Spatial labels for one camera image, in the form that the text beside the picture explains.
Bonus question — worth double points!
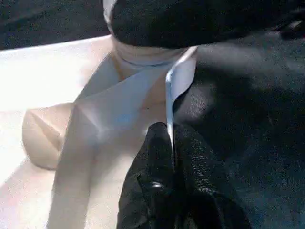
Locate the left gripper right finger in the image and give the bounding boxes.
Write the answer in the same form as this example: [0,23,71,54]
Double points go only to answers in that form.
[175,124,253,229]

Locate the white plastic table top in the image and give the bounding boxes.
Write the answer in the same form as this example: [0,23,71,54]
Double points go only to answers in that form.
[0,34,199,229]

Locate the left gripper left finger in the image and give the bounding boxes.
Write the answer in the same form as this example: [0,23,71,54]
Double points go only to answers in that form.
[118,122,178,229]

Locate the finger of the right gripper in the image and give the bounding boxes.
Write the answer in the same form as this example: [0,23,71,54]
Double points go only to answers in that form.
[111,0,305,48]

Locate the black mat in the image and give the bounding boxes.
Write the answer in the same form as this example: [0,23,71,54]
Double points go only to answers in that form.
[0,0,305,229]

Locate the white plastic table leg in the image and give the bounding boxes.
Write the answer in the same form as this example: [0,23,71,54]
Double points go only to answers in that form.
[103,0,189,66]

